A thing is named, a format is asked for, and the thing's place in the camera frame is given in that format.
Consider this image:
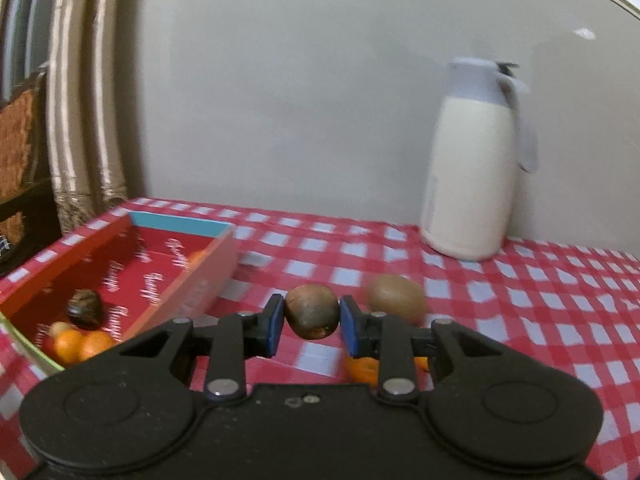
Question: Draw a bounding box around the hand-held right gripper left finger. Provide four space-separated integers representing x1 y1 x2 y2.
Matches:
107 293 286 404

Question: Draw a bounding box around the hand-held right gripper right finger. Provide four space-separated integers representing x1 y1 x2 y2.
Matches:
340 295 516 404

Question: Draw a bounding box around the dark brown passion fruit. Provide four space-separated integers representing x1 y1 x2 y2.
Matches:
284 284 342 341

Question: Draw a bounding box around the brown kiwi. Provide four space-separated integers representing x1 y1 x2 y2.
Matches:
367 274 428 326

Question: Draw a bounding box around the colourful cardboard box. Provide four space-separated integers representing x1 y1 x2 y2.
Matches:
0 211 237 376

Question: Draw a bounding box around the cracked dark passion fruit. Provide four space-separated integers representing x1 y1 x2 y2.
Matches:
66 288 106 331

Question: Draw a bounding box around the small orange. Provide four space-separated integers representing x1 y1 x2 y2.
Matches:
52 330 83 365

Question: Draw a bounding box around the red checkered tablecloth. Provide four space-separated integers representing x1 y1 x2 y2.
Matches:
0 197 640 480

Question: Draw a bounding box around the cream and grey thermos jug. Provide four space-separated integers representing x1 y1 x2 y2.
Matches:
420 57 541 261

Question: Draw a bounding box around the beige striped curtain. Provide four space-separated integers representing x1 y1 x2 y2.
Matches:
45 0 133 236

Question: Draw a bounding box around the dark wooden chair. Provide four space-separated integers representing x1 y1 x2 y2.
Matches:
0 67 63 278

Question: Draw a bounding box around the window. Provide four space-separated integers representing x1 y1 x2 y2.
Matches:
0 0 58 103

